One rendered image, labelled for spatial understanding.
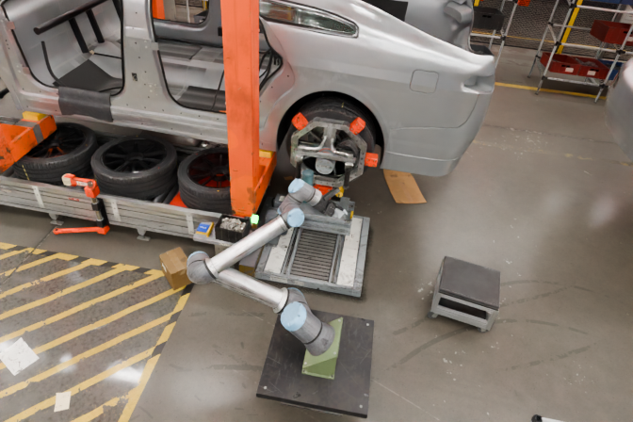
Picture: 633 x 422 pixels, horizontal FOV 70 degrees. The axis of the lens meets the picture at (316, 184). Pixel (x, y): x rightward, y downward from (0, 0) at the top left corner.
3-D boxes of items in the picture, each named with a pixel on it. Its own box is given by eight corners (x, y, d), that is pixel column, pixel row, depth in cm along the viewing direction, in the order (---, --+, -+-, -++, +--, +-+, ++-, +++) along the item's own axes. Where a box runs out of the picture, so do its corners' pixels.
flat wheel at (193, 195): (260, 168, 410) (260, 145, 396) (262, 217, 359) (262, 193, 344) (184, 169, 401) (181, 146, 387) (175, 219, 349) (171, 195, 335)
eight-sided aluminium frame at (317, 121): (360, 186, 348) (370, 124, 315) (359, 191, 343) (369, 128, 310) (290, 174, 353) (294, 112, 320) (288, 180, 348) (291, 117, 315)
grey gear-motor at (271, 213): (297, 218, 389) (299, 185, 368) (285, 251, 356) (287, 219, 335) (276, 214, 391) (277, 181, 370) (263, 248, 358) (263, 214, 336)
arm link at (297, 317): (303, 348, 245) (282, 330, 238) (297, 331, 261) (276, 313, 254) (324, 329, 245) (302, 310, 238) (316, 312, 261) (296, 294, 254)
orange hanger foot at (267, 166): (277, 164, 373) (278, 127, 352) (260, 203, 332) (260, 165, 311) (257, 161, 375) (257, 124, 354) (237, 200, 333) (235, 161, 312)
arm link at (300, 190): (284, 189, 249) (295, 174, 249) (302, 200, 255) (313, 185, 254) (289, 195, 241) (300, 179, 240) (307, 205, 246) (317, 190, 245)
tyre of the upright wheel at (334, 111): (394, 136, 346) (331, 76, 327) (393, 152, 327) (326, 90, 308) (335, 182, 382) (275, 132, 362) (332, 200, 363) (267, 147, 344)
